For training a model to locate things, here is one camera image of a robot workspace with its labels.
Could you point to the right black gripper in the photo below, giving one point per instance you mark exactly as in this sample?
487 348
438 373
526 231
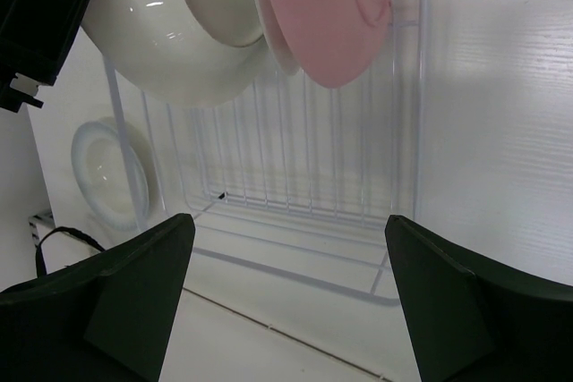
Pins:
36 38

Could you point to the pink plate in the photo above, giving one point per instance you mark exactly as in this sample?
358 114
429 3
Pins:
334 41

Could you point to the clear wire dish rack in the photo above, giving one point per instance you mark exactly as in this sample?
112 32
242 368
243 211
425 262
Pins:
289 178

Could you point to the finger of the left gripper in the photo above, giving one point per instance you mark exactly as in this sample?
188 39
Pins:
106 318
472 318

